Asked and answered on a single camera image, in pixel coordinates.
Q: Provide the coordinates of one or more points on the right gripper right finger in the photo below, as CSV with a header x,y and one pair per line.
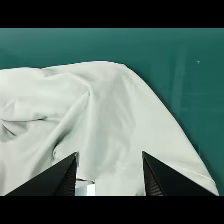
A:
x,y
163,180

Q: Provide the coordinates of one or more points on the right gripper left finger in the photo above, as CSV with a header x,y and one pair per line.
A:
x,y
58,180

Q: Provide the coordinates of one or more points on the white shirt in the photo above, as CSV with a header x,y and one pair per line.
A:
x,y
100,113

